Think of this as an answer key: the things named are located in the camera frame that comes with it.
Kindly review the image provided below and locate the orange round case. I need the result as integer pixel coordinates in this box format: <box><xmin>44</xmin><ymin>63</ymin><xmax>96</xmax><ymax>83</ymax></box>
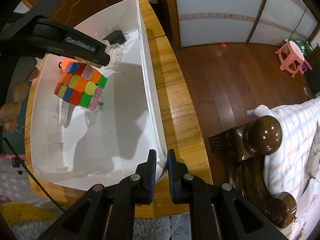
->
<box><xmin>58</xmin><ymin>57</ymin><xmax>78</xmax><ymax>72</ymax></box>

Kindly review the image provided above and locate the colourful puzzle cube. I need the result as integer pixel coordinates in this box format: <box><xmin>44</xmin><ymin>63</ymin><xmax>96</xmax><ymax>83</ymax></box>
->
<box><xmin>54</xmin><ymin>62</ymin><xmax>108</xmax><ymax>111</ymax></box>

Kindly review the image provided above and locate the white plastic storage bin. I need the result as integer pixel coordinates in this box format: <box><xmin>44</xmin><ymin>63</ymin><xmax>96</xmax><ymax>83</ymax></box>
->
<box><xmin>30</xmin><ymin>0</ymin><xmax>167</xmax><ymax>190</ymax></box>

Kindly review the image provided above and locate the black power adapter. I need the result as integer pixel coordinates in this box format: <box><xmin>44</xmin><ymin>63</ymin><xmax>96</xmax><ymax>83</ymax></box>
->
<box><xmin>103</xmin><ymin>30</ymin><xmax>126</xmax><ymax>45</ymax></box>

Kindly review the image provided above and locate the clear plastic box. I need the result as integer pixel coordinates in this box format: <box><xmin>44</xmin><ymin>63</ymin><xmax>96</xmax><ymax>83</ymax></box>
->
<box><xmin>105</xmin><ymin>43</ymin><xmax>124</xmax><ymax>68</ymax></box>

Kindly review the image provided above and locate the white charger block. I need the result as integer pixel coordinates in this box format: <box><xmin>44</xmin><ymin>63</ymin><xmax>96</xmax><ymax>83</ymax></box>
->
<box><xmin>98</xmin><ymin>99</ymin><xmax>104</xmax><ymax>109</ymax></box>

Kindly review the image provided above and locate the person's left hand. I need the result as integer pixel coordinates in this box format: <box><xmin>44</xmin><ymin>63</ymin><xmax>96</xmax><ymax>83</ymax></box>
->
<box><xmin>1</xmin><ymin>67</ymin><xmax>40</xmax><ymax>132</ymax></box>

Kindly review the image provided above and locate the grey fluffy rug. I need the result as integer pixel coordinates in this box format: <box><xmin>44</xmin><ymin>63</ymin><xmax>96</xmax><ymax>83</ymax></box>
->
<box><xmin>0</xmin><ymin>200</ymin><xmax>192</xmax><ymax>240</ymax></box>

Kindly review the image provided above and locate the checked white blanket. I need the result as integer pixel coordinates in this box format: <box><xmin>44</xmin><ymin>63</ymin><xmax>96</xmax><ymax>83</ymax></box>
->
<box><xmin>247</xmin><ymin>98</ymin><xmax>319</xmax><ymax>239</ymax></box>

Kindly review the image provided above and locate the pink plastic stool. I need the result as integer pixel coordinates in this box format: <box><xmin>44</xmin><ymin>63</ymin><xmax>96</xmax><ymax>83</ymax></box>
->
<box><xmin>276</xmin><ymin>41</ymin><xmax>312</xmax><ymax>77</ymax></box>

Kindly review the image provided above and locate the sliding wardrobe door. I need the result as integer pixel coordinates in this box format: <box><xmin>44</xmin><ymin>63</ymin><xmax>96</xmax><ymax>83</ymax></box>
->
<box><xmin>176</xmin><ymin>0</ymin><xmax>317</xmax><ymax>47</ymax></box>

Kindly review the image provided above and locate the dark wooden bed post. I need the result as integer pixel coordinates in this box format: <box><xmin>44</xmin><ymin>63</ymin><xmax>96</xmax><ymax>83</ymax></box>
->
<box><xmin>208</xmin><ymin>115</ymin><xmax>297</xmax><ymax>228</ymax></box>

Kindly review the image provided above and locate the green chalkboard pink frame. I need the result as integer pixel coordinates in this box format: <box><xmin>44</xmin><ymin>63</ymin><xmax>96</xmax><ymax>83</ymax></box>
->
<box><xmin>1</xmin><ymin>80</ymin><xmax>31</xmax><ymax>158</ymax></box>

